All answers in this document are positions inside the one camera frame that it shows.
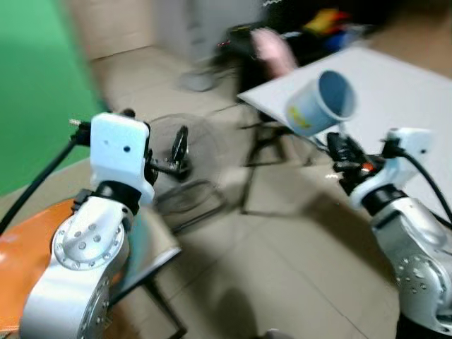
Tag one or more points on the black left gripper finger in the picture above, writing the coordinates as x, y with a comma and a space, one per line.
181, 150

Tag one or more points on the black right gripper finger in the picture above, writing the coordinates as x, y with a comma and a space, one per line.
339, 145

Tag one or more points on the green backdrop screen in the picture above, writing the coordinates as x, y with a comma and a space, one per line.
35, 85

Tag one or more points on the small grey side table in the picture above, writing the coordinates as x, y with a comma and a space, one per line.
152, 247

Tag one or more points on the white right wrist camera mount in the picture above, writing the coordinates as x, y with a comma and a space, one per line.
406, 159

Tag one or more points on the black floor fan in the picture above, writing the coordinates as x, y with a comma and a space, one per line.
205, 148

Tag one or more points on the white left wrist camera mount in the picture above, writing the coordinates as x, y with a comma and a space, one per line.
116, 152

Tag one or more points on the yellow and red toy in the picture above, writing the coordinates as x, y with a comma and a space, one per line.
326, 21

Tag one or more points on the grey cup with yellow print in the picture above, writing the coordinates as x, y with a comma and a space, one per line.
314, 106

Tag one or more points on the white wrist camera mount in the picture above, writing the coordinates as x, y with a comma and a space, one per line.
406, 159
116, 152

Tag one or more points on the orange plate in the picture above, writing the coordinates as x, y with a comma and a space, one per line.
25, 261

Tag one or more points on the white folding table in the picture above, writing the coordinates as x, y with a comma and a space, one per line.
395, 92

